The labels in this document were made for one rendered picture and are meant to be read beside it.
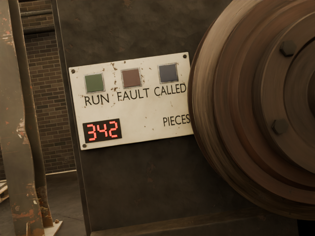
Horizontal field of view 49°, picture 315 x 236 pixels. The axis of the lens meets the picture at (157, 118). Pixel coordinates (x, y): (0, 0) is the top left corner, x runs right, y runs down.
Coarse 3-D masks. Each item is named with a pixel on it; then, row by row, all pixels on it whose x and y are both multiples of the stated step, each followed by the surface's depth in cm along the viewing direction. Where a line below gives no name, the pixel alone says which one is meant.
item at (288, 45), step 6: (282, 42) 54; (288, 42) 53; (282, 48) 53; (288, 48) 53; (294, 48) 53; (288, 54) 53; (276, 120) 54; (282, 120) 54; (276, 126) 54; (282, 126) 54; (276, 132) 54; (282, 132) 54
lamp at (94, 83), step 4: (88, 76) 73; (92, 76) 74; (96, 76) 74; (100, 76) 74; (88, 80) 74; (92, 80) 74; (96, 80) 74; (100, 80) 74; (88, 84) 74; (92, 84) 74; (96, 84) 74; (100, 84) 74; (88, 88) 74; (92, 88) 74; (96, 88) 74; (100, 88) 74
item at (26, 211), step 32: (0, 0) 304; (0, 32) 306; (0, 64) 307; (0, 96) 308; (32, 96) 339; (0, 128) 310; (32, 128) 341; (32, 160) 313; (32, 192) 312; (32, 224) 315
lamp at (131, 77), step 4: (124, 72) 74; (128, 72) 74; (132, 72) 74; (136, 72) 74; (124, 76) 74; (128, 76) 74; (132, 76) 74; (136, 76) 74; (124, 80) 74; (128, 80) 74; (132, 80) 74; (136, 80) 74; (124, 84) 74; (128, 84) 74; (132, 84) 74; (136, 84) 74; (140, 84) 74
